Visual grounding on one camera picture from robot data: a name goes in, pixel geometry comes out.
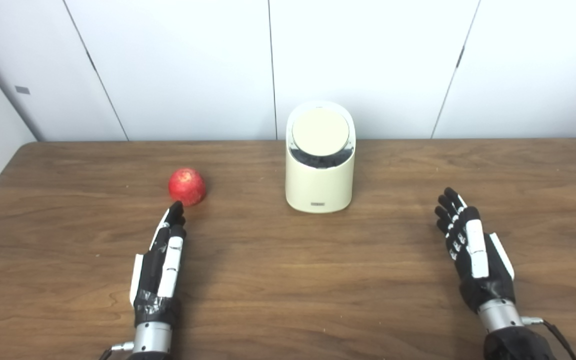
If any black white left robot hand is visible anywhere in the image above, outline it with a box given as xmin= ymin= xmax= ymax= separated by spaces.
xmin=129 ymin=201 xmax=188 ymax=328

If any cream-colored bin body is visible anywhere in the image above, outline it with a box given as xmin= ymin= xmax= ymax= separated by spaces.
xmin=285 ymin=101 xmax=357 ymax=214

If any red apple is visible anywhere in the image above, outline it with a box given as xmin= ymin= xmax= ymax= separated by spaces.
xmin=168 ymin=168 xmax=207 ymax=207

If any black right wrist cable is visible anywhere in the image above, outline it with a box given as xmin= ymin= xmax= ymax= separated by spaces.
xmin=542 ymin=320 xmax=576 ymax=360

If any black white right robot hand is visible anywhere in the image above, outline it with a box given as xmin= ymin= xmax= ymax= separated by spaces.
xmin=434 ymin=187 xmax=516 ymax=315

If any cream round bin lid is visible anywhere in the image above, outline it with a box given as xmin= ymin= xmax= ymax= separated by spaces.
xmin=291 ymin=107 xmax=351 ymax=157

